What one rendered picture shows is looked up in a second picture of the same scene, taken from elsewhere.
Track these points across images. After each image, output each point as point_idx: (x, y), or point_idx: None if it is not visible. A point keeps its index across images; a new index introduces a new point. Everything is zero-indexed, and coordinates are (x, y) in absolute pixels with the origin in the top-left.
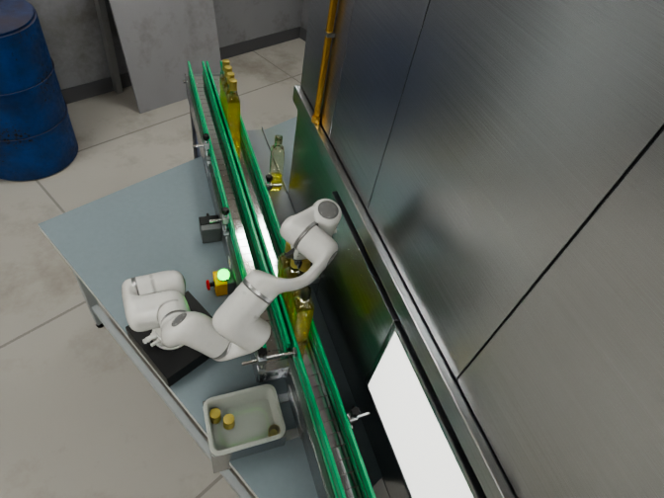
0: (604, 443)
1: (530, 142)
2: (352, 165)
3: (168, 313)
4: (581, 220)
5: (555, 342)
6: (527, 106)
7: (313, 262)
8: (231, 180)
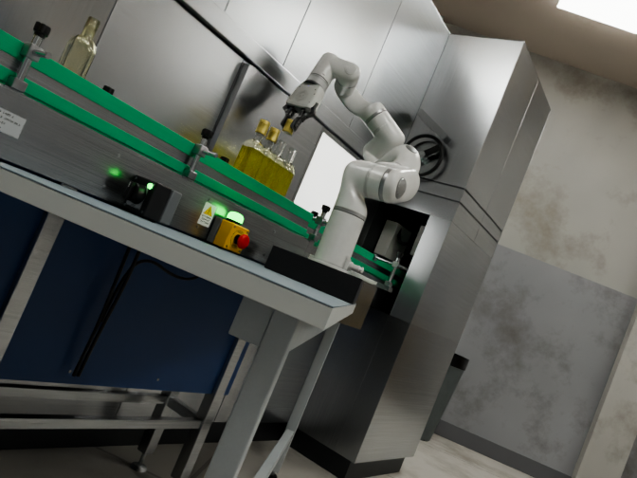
0: (392, 95)
1: (378, 3)
2: (263, 33)
3: (400, 164)
4: (390, 27)
5: (383, 73)
6: None
7: (354, 91)
8: None
